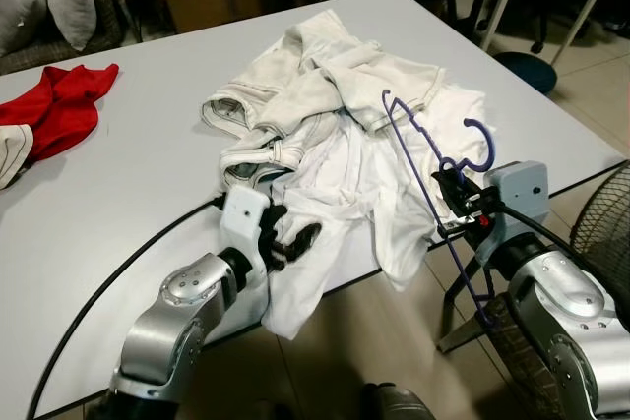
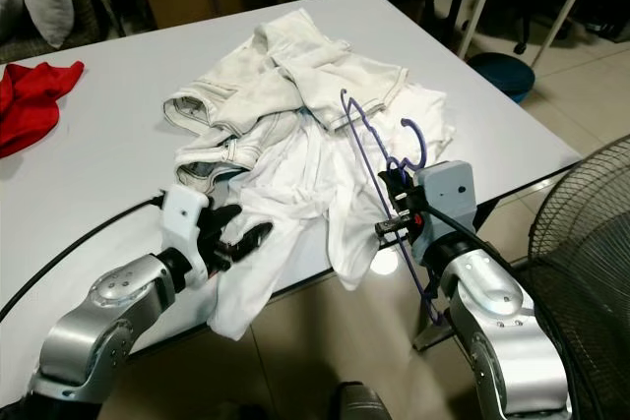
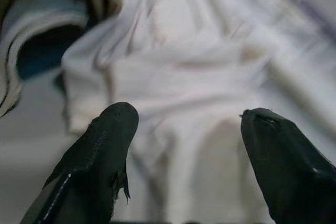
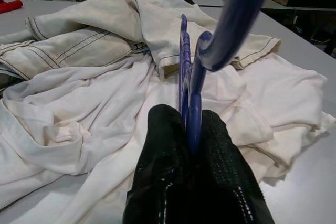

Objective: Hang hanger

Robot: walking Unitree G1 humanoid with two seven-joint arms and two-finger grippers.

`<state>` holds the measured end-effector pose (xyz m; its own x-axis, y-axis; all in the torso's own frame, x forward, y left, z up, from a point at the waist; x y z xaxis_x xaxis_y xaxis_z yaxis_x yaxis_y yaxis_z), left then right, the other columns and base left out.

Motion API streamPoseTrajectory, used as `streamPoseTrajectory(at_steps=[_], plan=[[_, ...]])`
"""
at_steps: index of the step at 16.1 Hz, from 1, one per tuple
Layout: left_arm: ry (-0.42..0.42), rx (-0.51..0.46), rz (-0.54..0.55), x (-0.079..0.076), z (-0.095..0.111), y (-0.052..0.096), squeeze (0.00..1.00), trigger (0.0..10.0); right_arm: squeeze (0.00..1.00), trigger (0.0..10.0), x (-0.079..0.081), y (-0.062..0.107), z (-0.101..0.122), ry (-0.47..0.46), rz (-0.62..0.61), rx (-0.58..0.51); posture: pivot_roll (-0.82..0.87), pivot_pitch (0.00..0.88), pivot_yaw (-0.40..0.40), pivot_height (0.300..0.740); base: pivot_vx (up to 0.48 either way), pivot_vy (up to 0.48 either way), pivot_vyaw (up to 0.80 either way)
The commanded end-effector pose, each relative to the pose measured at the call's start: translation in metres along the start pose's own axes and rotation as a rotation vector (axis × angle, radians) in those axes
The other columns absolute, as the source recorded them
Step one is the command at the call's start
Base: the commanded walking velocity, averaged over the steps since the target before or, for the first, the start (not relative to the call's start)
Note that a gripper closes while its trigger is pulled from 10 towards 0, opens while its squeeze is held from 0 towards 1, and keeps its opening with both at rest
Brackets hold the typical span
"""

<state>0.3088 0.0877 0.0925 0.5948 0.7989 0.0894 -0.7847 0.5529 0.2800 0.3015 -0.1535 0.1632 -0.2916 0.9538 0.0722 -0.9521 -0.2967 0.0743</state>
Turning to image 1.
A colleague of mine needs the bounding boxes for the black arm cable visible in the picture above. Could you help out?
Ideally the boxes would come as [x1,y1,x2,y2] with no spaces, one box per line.
[492,202,592,273]
[25,199,222,420]

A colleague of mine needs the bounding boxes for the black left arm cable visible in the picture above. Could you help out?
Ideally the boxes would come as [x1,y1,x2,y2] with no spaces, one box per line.
[25,199,222,420]

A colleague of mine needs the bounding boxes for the blue round stool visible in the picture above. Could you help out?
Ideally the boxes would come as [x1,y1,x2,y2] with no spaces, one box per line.
[492,51,557,96]

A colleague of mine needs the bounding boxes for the purple plastic hanger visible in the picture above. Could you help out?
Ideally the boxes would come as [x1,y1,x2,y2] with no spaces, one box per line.
[381,90,498,328]

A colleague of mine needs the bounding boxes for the white cap with dark trim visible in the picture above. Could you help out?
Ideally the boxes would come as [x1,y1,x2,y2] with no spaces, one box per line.
[0,125,35,190]

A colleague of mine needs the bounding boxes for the cream trousers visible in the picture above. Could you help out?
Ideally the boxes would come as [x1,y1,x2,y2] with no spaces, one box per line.
[202,9,444,170]

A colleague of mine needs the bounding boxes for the plain red cloth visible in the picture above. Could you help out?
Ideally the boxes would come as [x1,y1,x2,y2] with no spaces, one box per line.
[0,63,119,163]

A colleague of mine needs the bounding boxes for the dark grey pillow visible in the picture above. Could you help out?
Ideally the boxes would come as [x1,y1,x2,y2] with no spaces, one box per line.
[0,0,50,57]

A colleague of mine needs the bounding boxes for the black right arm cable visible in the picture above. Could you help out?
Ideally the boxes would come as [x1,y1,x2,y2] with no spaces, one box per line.
[492,202,592,273]

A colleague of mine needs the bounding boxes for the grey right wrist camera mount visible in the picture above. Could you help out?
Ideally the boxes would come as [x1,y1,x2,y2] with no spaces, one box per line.
[484,159,550,244]

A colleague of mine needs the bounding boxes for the white T-shirt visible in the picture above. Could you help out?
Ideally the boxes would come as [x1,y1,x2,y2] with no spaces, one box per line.
[221,86,493,342]

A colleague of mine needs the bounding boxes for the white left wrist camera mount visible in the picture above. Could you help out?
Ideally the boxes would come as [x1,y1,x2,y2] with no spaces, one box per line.
[219,187,272,256]

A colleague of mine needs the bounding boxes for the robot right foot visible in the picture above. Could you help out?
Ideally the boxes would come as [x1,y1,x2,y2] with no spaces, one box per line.
[364,383,434,420]

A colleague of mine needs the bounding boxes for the grey metal table leg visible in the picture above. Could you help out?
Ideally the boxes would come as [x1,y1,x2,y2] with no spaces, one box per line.
[438,243,493,352]

